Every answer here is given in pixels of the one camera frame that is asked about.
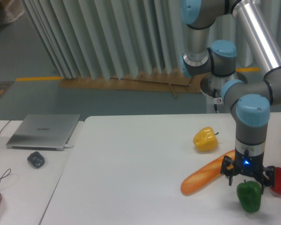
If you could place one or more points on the flat brown cardboard sheet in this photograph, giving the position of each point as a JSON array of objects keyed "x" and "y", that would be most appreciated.
[{"x": 174, "y": 83}]

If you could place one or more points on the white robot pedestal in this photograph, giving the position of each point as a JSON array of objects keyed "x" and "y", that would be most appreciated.
[{"x": 211, "y": 85}]

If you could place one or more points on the yellow toy bell pepper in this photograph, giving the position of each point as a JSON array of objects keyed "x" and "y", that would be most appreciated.
[{"x": 205, "y": 140}]

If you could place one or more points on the silver closed laptop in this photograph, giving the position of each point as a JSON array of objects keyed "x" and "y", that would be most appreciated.
[{"x": 44, "y": 132}]

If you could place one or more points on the pale green folding screen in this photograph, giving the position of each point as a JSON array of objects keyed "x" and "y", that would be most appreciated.
[{"x": 116, "y": 38}]

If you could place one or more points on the orange toy baguette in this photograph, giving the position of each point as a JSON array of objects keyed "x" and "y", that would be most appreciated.
[{"x": 204, "y": 176}]

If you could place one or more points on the white side table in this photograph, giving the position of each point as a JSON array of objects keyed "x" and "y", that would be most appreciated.
[{"x": 27, "y": 191}]

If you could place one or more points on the green toy bell pepper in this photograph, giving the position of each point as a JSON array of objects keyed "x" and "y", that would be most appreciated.
[{"x": 249, "y": 195}]

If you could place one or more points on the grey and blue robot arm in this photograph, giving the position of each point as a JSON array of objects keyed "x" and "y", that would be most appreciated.
[{"x": 249, "y": 104}]

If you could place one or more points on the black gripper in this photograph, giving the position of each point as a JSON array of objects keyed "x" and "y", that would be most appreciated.
[{"x": 251, "y": 166}]

